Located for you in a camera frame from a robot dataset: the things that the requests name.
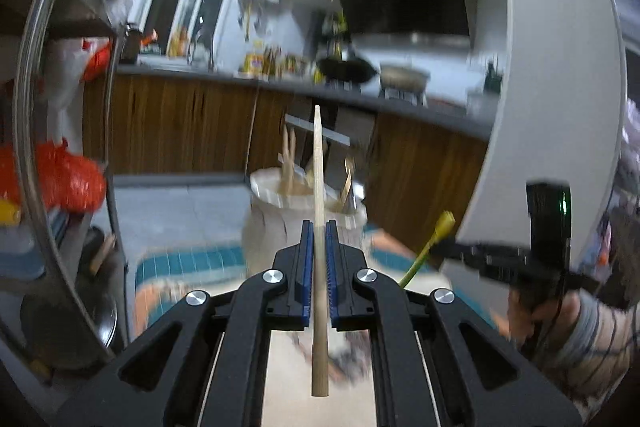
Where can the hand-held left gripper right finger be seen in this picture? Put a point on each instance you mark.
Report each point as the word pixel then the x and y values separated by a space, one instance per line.
pixel 333 277

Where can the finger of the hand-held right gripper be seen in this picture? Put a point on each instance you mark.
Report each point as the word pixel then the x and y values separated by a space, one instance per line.
pixel 500 269
pixel 480 249

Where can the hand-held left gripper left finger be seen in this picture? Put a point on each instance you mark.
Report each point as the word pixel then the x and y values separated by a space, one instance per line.
pixel 306 277

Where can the green and yellow plastic spoon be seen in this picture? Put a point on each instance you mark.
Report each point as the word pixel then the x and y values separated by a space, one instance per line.
pixel 420 264

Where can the white ceramic double utensil holder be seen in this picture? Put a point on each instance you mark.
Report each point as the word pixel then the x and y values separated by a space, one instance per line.
pixel 275 217

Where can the wooden chopstick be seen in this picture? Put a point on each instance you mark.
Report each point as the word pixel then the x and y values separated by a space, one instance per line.
pixel 294 164
pixel 286 162
pixel 320 357

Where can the person's right forearm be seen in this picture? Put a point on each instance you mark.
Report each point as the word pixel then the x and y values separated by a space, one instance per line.
pixel 590 337

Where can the person's right hand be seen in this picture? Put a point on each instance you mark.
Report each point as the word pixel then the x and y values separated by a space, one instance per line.
pixel 525 322

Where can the teal and orange quilted mat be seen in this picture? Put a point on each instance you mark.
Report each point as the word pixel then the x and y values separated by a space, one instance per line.
pixel 170 267

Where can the grey kitchen countertop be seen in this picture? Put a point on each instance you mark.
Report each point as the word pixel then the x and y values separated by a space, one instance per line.
pixel 450 112

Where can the thin gold spoon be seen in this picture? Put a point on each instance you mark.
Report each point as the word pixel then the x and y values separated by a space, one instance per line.
pixel 251 142

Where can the built-in steel oven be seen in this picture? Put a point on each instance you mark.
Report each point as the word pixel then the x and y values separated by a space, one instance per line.
pixel 360 127

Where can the white cooking pot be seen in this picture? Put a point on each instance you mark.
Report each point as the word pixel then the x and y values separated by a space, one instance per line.
pixel 405 78

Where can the wooden kitchen cabinets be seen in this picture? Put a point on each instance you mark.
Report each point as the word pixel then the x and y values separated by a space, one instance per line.
pixel 175 122

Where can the black wok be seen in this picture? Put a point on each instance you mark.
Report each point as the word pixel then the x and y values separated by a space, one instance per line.
pixel 347 71

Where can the row of seasoning bottles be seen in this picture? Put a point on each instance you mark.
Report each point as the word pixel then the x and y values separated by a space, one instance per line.
pixel 285 64

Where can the yellow oil bottle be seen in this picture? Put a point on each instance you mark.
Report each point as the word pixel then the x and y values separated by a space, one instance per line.
pixel 254 63

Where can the metal pot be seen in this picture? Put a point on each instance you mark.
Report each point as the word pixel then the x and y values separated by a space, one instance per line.
pixel 70 332

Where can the orange plastic bag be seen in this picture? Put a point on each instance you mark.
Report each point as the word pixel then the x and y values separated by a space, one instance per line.
pixel 60 177

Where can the pressure cooker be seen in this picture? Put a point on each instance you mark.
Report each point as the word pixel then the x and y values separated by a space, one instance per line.
pixel 131 44

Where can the hanging red plastic bag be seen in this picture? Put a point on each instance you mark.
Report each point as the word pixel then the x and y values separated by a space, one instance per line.
pixel 97 59

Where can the small yellow object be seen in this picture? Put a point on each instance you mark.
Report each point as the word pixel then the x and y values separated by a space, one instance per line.
pixel 9 212

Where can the white plastic bag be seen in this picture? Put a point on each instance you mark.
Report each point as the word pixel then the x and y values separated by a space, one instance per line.
pixel 65 82

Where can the metal shelf rack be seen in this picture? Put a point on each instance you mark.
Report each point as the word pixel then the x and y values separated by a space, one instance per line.
pixel 30 57

